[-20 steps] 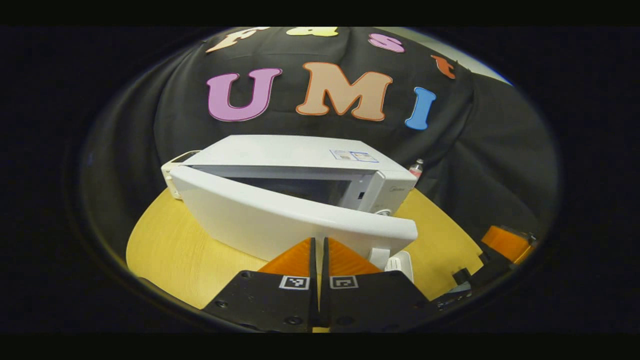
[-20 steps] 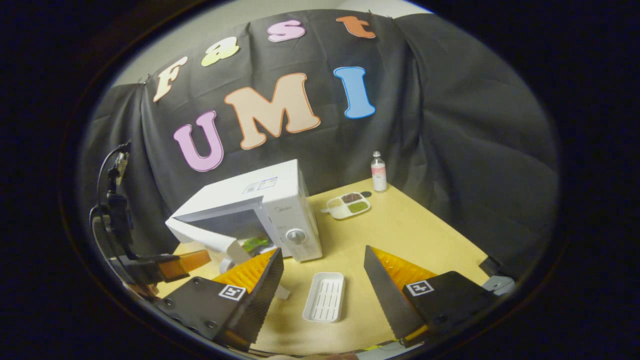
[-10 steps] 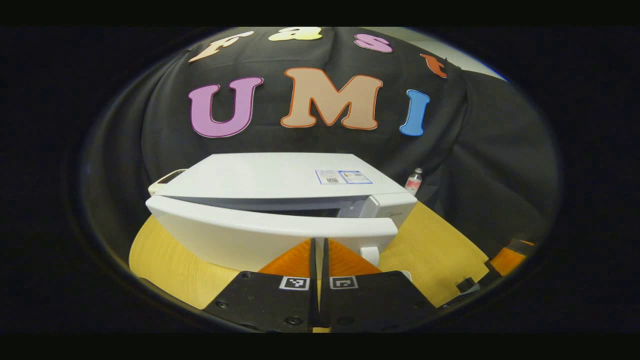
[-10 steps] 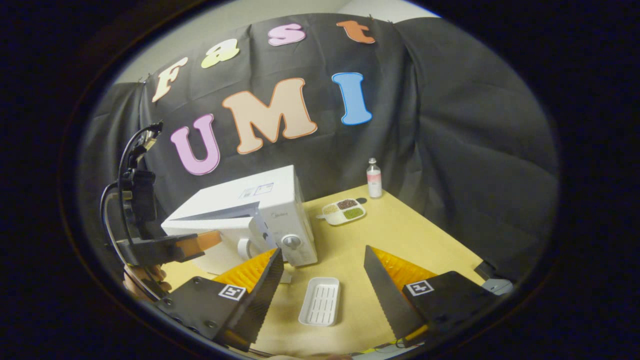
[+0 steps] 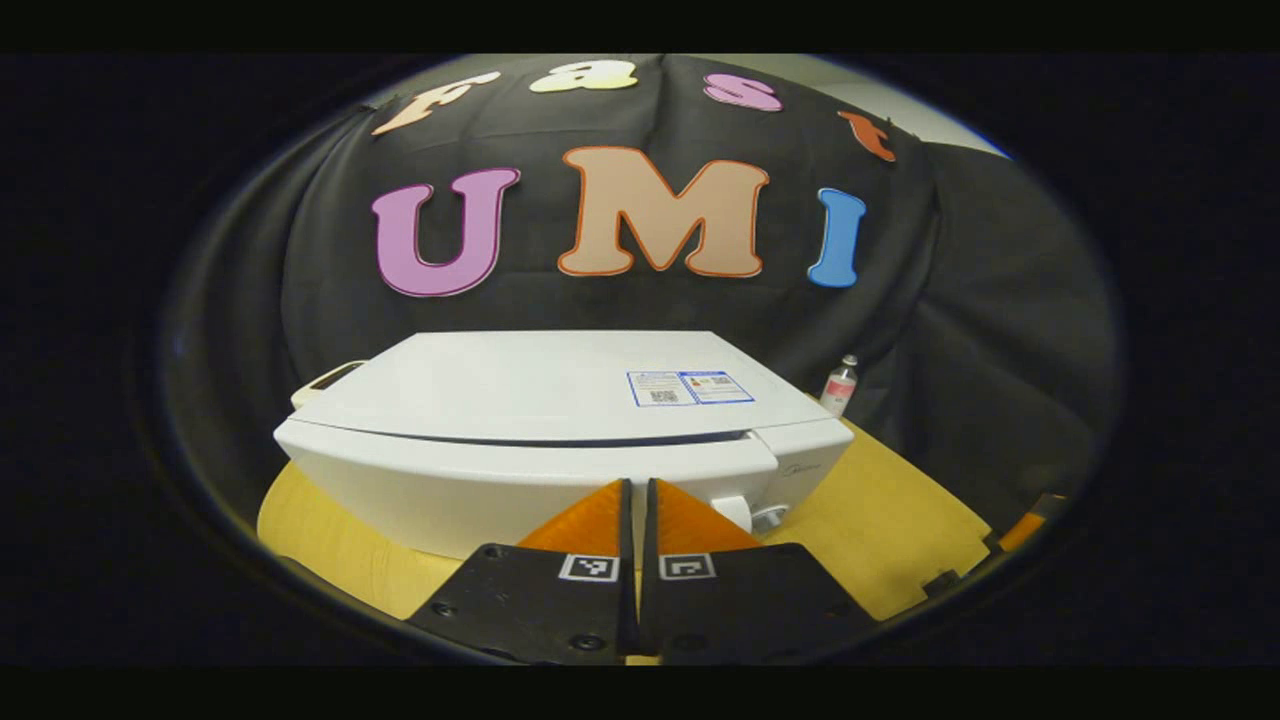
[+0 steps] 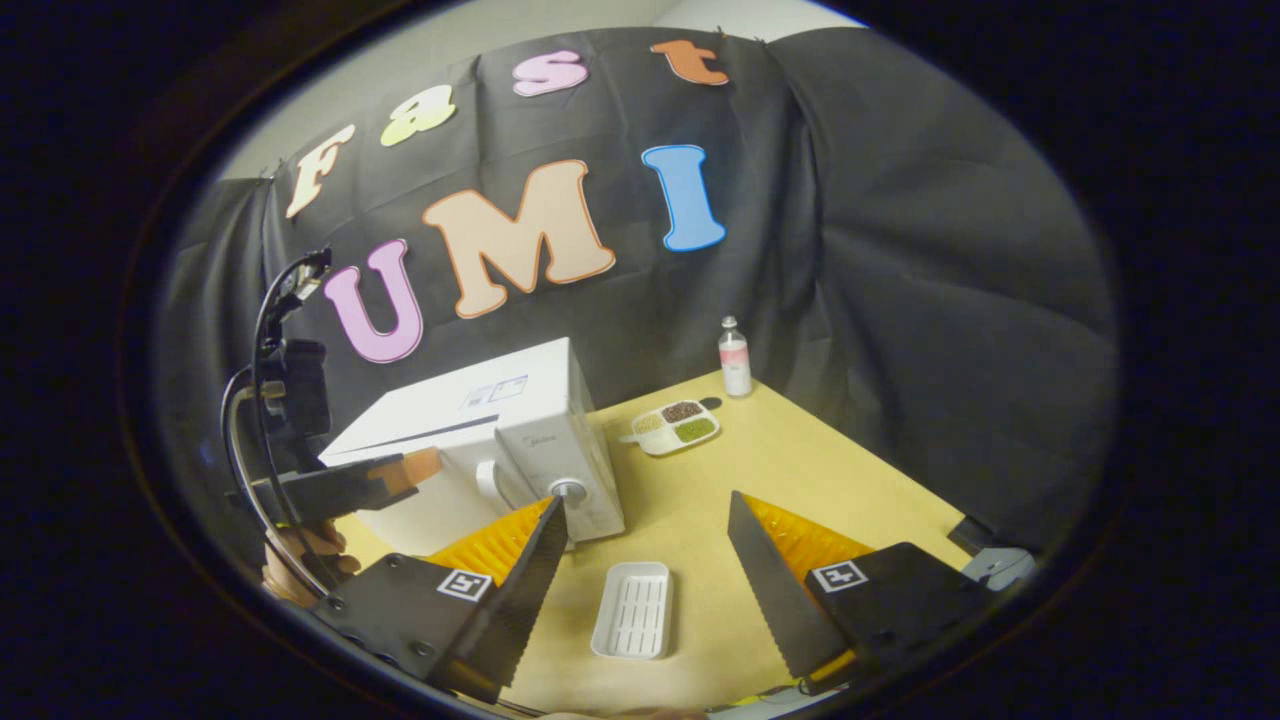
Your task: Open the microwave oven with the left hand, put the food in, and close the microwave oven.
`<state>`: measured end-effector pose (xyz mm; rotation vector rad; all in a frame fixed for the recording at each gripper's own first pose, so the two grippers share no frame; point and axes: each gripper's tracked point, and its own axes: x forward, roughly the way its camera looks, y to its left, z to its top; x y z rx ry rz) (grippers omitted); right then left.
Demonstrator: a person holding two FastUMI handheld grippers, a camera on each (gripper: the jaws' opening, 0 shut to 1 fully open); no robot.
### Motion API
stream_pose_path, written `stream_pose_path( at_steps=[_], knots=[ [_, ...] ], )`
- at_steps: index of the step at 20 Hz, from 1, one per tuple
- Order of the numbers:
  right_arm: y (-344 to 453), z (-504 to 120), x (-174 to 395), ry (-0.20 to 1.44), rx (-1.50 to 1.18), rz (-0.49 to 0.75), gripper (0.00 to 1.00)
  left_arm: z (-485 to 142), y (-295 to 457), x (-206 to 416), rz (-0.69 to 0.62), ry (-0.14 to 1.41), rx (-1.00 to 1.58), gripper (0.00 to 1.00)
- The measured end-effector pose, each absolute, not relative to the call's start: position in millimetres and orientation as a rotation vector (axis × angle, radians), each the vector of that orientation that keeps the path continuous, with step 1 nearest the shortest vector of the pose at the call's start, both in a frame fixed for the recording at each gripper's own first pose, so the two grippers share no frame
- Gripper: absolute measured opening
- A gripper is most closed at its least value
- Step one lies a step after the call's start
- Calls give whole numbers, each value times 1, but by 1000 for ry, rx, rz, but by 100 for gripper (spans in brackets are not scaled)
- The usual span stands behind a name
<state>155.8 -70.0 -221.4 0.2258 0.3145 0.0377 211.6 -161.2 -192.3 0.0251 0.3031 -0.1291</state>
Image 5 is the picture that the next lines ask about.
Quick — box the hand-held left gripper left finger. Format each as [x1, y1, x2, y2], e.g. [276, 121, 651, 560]
[405, 478, 634, 666]

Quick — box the white toaster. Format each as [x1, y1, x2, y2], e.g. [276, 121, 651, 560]
[290, 360, 369, 409]

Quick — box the small clear pink-label bottle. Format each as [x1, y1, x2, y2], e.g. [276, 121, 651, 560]
[820, 354, 860, 418]

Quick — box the white microwave oven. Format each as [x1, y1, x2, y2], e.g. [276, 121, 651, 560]
[273, 330, 856, 561]

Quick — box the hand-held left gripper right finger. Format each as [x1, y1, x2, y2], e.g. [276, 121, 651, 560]
[640, 478, 879, 666]

